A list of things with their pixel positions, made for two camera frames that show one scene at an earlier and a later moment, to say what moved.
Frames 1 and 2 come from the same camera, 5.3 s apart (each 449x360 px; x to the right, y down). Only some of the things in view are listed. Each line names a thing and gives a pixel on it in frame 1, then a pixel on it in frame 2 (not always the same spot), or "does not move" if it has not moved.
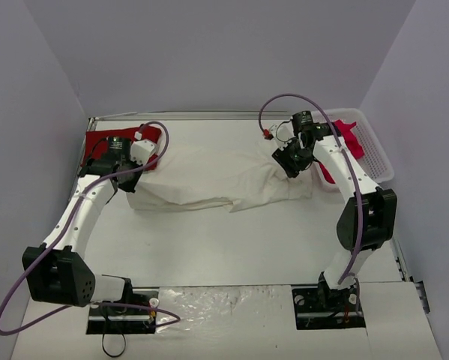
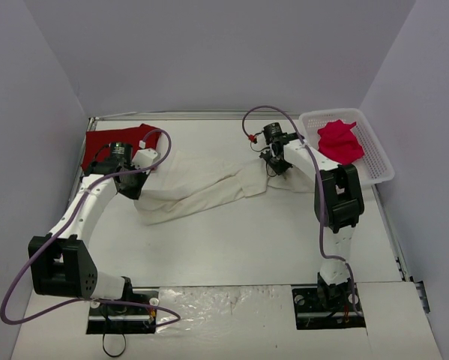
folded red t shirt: (143, 148) does not move
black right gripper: (286, 161) → (277, 165)
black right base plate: (318, 307) does not move
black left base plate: (131, 317) does not move
